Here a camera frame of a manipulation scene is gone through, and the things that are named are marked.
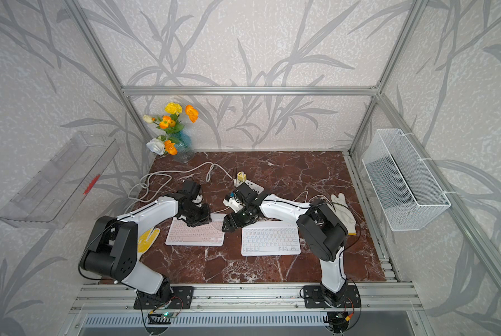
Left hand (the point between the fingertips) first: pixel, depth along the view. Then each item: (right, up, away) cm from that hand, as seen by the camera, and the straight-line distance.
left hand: (213, 218), depth 90 cm
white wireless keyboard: (+25, -8, -2) cm, 26 cm away
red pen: (-34, +17, -22) cm, 44 cm away
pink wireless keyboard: (-1, -6, -1) cm, 6 cm away
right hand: (+8, -2, -4) cm, 9 cm away
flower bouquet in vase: (-20, +35, +6) cm, 41 cm away
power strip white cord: (-36, +14, +18) cm, 43 cm away
